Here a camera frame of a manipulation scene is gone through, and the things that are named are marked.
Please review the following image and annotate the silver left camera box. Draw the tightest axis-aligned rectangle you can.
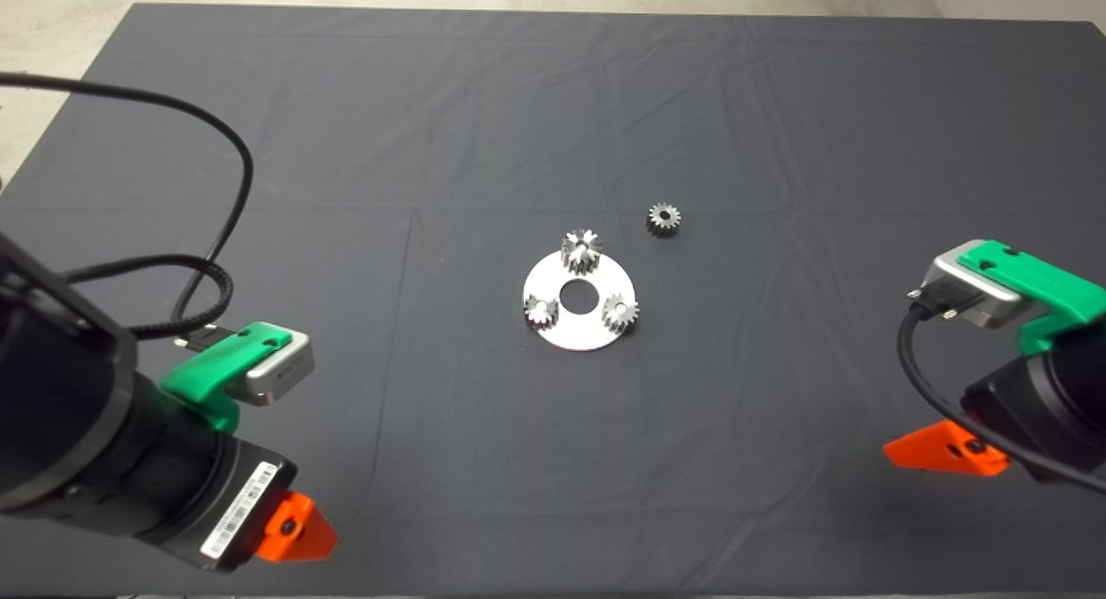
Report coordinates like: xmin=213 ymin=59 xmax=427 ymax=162
xmin=245 ymin=331 xmax=315 ymax=407

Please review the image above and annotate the round metal plate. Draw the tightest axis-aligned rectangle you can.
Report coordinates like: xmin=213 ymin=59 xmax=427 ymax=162
xmin=522 ymin=248 xmax=637 ymax=353

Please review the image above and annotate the large steel gear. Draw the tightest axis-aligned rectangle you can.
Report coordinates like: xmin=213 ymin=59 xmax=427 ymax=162
xmin=561 ymin=228 xmax=604 ymax=276

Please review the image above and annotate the silver right camera box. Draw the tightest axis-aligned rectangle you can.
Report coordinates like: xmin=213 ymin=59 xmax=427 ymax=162
xmin=916 ymin=240 xmax=1038 ymax=330

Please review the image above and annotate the green left camera mount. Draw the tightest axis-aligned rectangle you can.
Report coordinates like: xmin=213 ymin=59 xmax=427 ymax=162
xmin=161 ymin=322 xmax=292 ymax=434

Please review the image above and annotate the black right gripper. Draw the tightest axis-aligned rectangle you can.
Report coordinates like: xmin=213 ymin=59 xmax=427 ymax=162
xmin=883 ymin=357 xmax=1064 ymax=481

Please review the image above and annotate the silver camera box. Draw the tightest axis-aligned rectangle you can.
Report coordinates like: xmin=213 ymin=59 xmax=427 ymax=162
xmin=245 ymin=331 xmax=315 ymax=407
xmin=916 ymin=240 xmax=1038 ymax=330

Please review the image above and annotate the braided black left cable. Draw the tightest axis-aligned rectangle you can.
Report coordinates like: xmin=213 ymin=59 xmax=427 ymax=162
xmin=62 ymin=253 xmax=236 ymax=351

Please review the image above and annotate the green right camera mount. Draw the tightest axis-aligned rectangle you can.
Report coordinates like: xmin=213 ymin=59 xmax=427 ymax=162
xmin=957 ymin=240 xmax=1106 ymax=355

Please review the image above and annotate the dark grey table cloth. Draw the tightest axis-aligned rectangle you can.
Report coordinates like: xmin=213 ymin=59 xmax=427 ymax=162
xmin=0 ymin=1 xmax=1106 ymax=598

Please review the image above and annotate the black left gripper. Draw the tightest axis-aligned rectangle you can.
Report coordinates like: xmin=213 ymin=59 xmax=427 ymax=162
xmin=138 ymin=432 xmax=339 ymax=574

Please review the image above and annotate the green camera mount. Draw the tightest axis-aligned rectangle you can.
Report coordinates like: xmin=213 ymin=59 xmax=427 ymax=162
xmin=161 ymin=322 xmax=292 ymax=434
xmin=957 ymin=240 xmax=1106 ymax=355

